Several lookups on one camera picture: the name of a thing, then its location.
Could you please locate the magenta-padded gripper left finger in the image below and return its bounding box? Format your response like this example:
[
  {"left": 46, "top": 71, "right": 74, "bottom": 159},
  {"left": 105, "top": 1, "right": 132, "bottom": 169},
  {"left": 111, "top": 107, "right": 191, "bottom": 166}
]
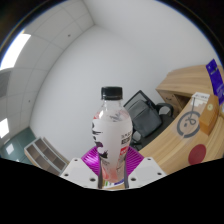
[{"left": 59, "top": 146, "right": 103, "bottom": 189}]

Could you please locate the grey backpack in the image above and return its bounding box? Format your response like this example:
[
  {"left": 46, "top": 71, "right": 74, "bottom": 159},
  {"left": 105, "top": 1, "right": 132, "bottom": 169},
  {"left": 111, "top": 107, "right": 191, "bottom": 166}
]
[{"left": 128, "top": 99, "right": 164, "bottom": 138}]

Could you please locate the ceiling light panel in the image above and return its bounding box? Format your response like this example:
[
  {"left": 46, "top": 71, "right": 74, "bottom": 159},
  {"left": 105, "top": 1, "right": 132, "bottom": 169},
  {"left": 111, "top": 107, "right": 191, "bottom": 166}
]
[
  {"left": 0, "top": 31, "right": 33, "bottom": 71},
  {"left": 0, "top": 118, "right": 10, "bottom": 139}
]

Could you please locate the purple hanging package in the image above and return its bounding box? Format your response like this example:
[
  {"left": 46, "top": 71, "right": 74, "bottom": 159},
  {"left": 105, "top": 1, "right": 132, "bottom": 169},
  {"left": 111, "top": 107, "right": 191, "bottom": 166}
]
[{"left": 205, "top": 58, "right": 224, "bottom": 106}]

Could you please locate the wooden glass-door cabinet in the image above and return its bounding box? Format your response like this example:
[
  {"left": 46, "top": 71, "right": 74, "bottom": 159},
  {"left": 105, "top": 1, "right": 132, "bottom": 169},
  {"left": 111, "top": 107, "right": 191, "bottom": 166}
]
[{"left": 23, "top": 136, "right": 71, "bottom": 176}]

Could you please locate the wooden side desk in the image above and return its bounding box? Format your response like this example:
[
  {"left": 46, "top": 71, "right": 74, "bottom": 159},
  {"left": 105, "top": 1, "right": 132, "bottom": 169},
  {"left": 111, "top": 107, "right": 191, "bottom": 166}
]
[{"left": 155, "top": 64, "right": 224, "bottom": 113}]

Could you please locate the clear bottle with black cap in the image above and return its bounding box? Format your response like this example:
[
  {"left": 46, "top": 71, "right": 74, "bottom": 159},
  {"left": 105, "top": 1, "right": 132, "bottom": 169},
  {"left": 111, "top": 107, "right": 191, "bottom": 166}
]
[{"left": 91, "top": 85, "right": 134, "bottom": 184}]

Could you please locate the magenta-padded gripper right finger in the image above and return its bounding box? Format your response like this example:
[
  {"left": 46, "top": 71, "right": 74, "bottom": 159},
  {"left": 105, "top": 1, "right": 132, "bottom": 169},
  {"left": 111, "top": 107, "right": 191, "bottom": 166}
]
[{"left": 123, "top": 146, "right": 167, "bottom": 189}]

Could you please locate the flat round red coaster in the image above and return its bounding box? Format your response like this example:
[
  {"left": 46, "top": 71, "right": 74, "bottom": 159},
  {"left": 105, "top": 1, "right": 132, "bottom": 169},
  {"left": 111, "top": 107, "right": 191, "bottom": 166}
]
[{"left": 187, "top": 143, "right": 208, "bottom": 166}]

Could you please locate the black mesh office chair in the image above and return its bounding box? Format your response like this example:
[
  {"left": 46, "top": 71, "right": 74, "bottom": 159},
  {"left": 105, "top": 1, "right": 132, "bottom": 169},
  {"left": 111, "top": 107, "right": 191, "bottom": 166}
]
[{"left": 123, "top": 89, "right": 174, "bottom": 151}]

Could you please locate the orange-brown cardboard box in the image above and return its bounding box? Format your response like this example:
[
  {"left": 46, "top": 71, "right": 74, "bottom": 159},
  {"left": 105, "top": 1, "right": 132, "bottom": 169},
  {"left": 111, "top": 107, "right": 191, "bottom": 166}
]
[{"left": 199, "top": 94, "right": 221, "bottom": 136}]

